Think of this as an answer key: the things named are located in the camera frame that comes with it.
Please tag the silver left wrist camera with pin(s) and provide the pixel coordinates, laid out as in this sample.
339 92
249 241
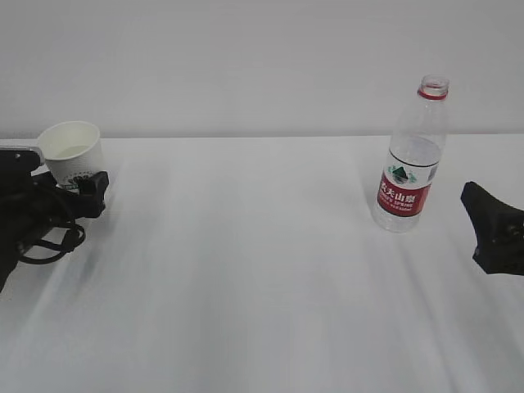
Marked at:
20 160

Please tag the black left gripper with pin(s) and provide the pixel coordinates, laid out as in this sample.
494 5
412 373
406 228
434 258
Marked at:
38 218

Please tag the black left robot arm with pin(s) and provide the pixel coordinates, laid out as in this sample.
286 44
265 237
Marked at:
6 262

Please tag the clear Nongfu Spring water bottle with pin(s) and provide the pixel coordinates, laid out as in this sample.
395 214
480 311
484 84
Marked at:
414 153

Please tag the white paper cup green logo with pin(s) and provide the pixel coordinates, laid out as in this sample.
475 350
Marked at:
72 151

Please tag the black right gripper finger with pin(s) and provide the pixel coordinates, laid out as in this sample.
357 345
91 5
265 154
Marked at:
499 231

